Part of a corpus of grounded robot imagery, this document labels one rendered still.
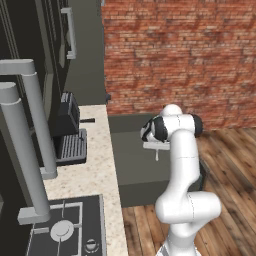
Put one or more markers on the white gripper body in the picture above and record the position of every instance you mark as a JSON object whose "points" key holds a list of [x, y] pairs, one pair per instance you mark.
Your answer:
{"points": [[156, 145]]}

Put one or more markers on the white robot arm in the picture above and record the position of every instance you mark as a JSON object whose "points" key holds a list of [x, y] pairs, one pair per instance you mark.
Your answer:
{"points": [[181, 173]]}

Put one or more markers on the dark grey base cabinet run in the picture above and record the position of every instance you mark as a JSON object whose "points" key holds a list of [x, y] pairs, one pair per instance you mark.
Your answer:
{"points": [[136, 163]]}

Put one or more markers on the black utensil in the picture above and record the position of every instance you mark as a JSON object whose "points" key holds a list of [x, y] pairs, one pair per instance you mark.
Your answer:
{"points": [[87, 120]]}

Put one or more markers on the black coffee machine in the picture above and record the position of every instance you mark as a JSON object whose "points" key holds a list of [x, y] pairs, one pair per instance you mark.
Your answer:
{"points": [[68, 130]]}

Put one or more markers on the black hob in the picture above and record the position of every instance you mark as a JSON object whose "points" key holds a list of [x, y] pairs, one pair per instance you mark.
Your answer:
{"points": [[90, 220]]}

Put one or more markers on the black tall appliance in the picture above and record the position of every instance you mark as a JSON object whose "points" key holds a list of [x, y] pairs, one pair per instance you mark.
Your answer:
{"points": [[30, 33]]}

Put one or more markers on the small dark wall fitting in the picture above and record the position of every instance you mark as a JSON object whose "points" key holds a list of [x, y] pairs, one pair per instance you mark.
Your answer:
{"points": [[108, 97]]}

